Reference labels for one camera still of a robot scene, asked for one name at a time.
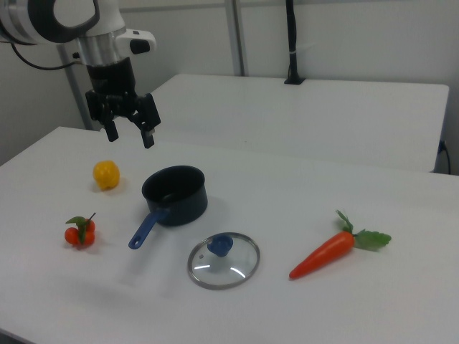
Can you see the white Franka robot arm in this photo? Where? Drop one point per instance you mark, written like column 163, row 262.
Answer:
column 107, row 10

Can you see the black pole with white band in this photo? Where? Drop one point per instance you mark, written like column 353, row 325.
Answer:
column 294, row 36

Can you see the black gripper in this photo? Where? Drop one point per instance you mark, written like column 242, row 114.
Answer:
column 111, row 79

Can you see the white side table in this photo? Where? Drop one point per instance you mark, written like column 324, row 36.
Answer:
column 287, row 118

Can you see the aluminium frame post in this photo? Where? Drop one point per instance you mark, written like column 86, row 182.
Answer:
column 238, row 36
column 73, row 93

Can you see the yellow toy bell pepper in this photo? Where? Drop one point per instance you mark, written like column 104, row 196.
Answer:
column 105, row 175

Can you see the glass lid with blue knob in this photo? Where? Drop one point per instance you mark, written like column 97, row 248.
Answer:
column 220, row 245

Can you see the orange toy carrot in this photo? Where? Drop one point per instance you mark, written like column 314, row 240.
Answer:
column 322, row 256

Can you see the orange toy tomato cluster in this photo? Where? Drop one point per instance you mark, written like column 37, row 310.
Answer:
column 71, row 235

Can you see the dark blue saucepan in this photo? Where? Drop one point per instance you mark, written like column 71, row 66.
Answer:
column 179, row 211

